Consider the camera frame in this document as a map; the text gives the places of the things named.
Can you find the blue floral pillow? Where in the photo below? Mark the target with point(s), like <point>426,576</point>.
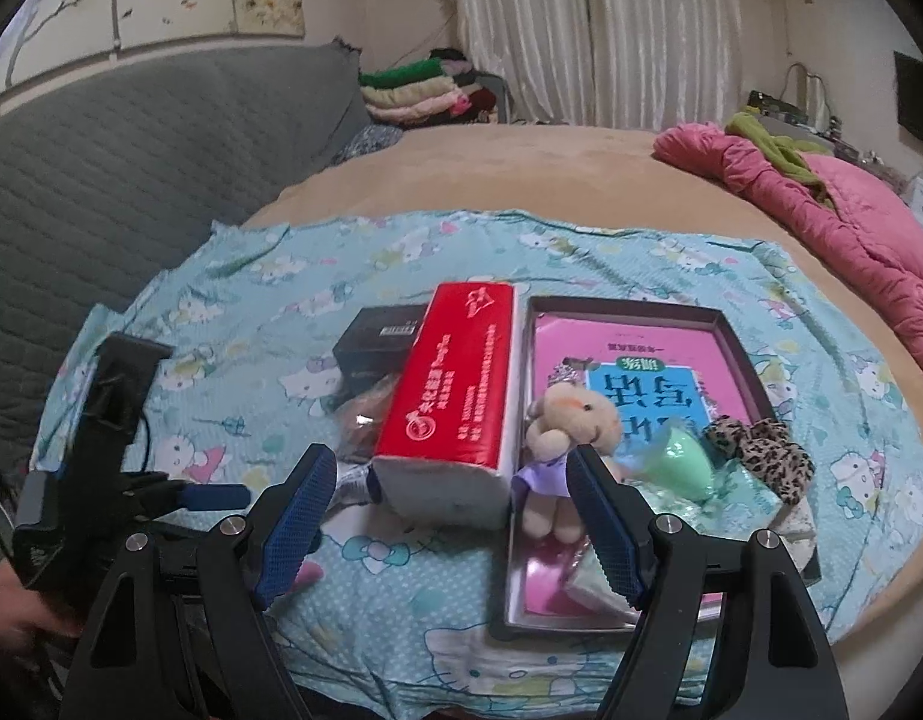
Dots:
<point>368,142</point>

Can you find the grey quilted cover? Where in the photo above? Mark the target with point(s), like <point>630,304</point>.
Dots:
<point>131,180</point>

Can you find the stack of folded clothes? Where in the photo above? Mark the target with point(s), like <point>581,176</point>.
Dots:
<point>424,94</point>

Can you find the green cloth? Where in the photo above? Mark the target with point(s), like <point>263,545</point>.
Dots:
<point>776,150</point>

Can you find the white curtain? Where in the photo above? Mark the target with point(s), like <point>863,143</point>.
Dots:
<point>596,30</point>

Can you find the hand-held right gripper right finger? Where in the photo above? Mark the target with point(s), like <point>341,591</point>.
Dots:
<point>608,532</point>

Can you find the pink quilt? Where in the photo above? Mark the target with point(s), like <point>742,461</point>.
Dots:
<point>866,240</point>

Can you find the green egg-shaped sponge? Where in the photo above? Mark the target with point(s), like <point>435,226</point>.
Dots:
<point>679,461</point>

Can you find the leopard print scrunchie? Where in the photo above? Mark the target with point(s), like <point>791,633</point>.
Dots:
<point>769,457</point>

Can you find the black box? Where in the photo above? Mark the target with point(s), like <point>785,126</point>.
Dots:
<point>379,337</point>

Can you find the dark cardboard box tray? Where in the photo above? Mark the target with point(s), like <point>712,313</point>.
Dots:
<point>626,313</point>

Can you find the cluttered desk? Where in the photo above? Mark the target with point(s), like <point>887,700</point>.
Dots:
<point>806,116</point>

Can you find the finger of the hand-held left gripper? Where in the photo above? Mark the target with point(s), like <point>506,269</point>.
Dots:
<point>218,497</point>

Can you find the beige floral soft cloth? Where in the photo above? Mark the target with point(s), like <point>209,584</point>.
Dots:
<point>795,521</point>

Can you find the pink book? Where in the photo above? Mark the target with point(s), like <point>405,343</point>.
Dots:
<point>581,349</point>

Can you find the tan bed sheet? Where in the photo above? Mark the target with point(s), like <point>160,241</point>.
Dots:
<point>544,165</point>

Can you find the person's left hand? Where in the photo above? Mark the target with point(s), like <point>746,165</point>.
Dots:
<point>34,622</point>

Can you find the red tissue pack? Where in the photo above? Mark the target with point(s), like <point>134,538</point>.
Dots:
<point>446,390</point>

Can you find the wall painting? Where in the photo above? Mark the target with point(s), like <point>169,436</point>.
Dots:
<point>176,0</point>

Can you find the purple dress plush bear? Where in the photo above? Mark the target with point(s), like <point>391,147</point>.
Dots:
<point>570,420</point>

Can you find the blue printed blanket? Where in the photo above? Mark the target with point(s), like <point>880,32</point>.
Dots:
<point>281,277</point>

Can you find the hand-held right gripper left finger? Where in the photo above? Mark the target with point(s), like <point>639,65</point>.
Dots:
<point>300,525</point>

